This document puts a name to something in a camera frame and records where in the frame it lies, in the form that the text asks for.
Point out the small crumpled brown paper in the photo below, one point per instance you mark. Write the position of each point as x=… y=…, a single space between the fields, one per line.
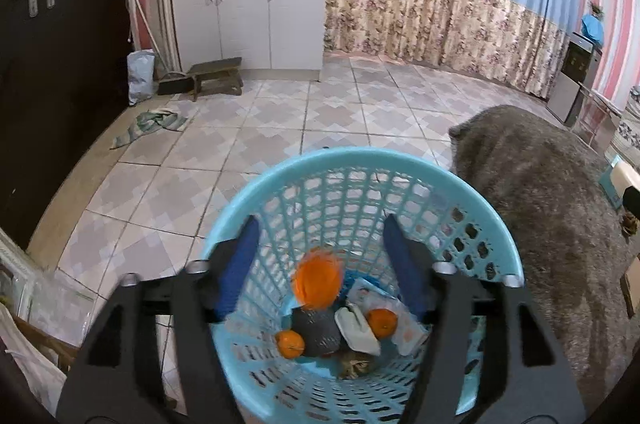
x=629 y=224

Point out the orange fruit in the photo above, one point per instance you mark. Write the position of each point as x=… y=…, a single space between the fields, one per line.
x=317 y=279
x=382 y=323
x=289 y=345

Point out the small wooden stool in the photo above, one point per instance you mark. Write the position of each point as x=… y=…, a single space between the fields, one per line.
x=215 y=71

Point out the broom with long stick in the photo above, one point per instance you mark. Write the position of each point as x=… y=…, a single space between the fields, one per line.
x=172 y=83

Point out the dark grey sock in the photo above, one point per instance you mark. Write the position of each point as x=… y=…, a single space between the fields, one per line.
x=315 y=334

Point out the cream white soft pad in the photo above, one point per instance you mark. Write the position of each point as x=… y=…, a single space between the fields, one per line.
x=357 y=331

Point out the blue and floral curtain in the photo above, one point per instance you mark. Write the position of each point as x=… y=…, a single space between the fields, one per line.
x=425 y=3

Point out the blue cloth cover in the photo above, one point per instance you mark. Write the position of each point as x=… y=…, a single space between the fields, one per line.
x=594 y=28

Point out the striped floor cloth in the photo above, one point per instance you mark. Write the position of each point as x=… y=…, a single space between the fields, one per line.
x=150 y=123

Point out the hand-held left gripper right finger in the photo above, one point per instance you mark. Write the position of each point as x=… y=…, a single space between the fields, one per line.
x=405 y=264

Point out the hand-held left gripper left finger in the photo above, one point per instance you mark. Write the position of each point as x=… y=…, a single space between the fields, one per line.
x=240 y=264

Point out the blue plastic basket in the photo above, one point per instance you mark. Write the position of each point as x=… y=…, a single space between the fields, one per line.
x=280 y=176

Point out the brown wrapper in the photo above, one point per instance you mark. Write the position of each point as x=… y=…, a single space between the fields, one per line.
x=356 y=365

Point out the dark door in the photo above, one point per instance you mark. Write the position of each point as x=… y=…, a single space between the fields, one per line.
x=60 y=78

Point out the white wipes packet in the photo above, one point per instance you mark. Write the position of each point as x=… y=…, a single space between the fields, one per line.
x=409 y=335

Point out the white cabinet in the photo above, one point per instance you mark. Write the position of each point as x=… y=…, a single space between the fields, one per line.
x=250 y=3

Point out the sofa with patterned cover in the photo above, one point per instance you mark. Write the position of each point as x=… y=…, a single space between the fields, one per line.
x=630 y=128

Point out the white sack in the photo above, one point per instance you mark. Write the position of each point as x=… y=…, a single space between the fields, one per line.
x=140 y=76

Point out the grey shaggy rug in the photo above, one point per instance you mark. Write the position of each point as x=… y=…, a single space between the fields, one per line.
x=550 y=204

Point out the small folding table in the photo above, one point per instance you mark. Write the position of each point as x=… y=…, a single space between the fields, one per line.
x=597 y=108

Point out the beige flat object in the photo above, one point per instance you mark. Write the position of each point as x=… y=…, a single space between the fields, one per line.
x=631 y=176

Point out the teal cardboard box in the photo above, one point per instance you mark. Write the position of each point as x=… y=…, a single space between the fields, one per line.
x=610 y=181

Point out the wooden frame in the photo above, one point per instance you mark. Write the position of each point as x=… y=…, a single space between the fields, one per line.
x=40 y=340

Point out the grey water dispenser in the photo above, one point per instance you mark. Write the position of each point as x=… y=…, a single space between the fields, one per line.
x=570 y=78

